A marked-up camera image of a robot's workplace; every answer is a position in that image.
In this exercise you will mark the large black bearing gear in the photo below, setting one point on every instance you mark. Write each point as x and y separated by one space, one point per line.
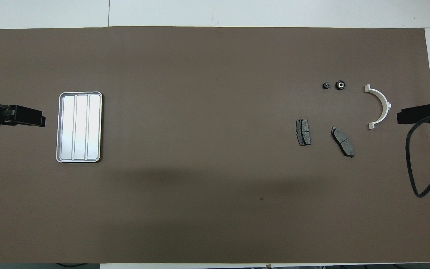
340 84

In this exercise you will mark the short grey brake pad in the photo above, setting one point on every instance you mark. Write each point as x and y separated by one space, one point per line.
303 132

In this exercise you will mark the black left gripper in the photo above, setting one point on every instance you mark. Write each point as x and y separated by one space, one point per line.
3 115

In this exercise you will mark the brown table mat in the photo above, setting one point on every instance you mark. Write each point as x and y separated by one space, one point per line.
215 168

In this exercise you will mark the small black bearing gear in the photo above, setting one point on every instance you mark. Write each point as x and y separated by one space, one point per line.
326 86

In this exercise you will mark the silver ribbed metal tray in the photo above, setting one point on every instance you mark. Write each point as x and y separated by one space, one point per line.
81 127

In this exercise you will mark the long grey brake pad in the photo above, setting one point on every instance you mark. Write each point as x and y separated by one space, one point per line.
342 141

